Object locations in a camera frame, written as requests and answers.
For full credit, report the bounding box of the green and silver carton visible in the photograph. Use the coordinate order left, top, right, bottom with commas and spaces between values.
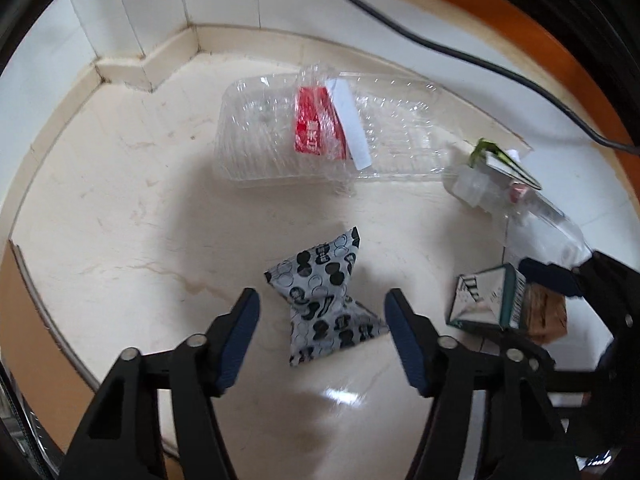
445, 265, 531, 332

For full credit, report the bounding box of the clear pouch with white cap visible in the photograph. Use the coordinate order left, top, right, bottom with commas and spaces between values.
442, 162, 586, 266

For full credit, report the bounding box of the green and white packet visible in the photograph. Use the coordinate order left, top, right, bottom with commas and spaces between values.
467, 137, 543, 191

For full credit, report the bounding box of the brown cardboard sheet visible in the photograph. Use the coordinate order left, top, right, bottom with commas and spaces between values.
0, 242, 101, 466

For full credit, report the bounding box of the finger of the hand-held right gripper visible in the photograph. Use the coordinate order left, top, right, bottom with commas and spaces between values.
472, 329, 601, 395
520, 252, 640, 341

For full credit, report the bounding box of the red packet in clear film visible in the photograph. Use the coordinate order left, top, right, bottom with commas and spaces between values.
291, 85, 351, 160

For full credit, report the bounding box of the orange wooden window frame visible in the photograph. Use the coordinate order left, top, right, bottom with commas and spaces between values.
165, 0, 640, 161

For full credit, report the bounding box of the black and white patterned wrapper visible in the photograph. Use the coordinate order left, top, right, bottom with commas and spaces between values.
264, 226, 390, 368

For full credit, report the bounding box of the black cable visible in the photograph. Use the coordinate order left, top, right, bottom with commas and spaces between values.
285, 0, 640, 153

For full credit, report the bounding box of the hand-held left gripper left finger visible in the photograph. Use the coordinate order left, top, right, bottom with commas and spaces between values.
59, 287, 261, 480

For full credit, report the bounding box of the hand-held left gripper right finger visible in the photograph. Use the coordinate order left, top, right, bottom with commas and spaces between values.
384, 288, 581, 480

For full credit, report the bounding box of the brown snack packet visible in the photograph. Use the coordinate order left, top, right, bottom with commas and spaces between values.
522, 282, 568, 345

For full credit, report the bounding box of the clear plastic tray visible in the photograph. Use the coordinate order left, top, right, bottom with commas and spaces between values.
214, 62, 451, 186

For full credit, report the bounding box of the white paper strip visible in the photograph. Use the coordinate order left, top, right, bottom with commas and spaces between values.
324, 79, 372, 171

